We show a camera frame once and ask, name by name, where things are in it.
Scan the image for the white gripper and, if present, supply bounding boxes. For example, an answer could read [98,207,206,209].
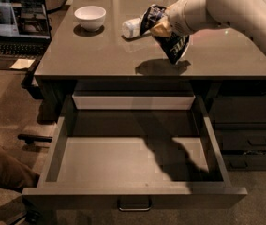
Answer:
[150,0,201,38]

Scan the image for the blue chip bag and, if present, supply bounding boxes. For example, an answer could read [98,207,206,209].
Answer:
[140,5,189,65]

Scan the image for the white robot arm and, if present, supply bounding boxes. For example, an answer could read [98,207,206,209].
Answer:
[151,0,266,55]

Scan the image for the dark lower drawer cabinet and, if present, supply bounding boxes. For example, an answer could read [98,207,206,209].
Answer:
[206,80,266,171]

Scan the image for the open grey top drawer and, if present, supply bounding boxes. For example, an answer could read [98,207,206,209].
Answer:
[22,97,247,210]

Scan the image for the clear plastic water bottle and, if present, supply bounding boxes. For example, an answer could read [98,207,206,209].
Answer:
[122,18,141,39]

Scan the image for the white ceramic bowl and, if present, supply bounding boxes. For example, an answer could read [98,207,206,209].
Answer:
[74,6,106,32]

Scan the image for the white paper note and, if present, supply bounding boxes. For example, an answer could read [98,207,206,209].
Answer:
[10,59,34,69]

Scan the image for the open laptop computer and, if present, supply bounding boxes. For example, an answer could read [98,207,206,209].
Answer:
[0,0,52,70]

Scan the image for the black chair armrest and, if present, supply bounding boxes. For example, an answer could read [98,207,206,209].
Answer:
[18,134,52,144]

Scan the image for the person's leg brown trousers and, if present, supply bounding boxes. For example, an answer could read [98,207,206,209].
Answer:
[0,150,39,193]

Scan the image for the metal drawer handle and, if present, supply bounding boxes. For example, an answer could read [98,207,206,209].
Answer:
[117,196,152,212]

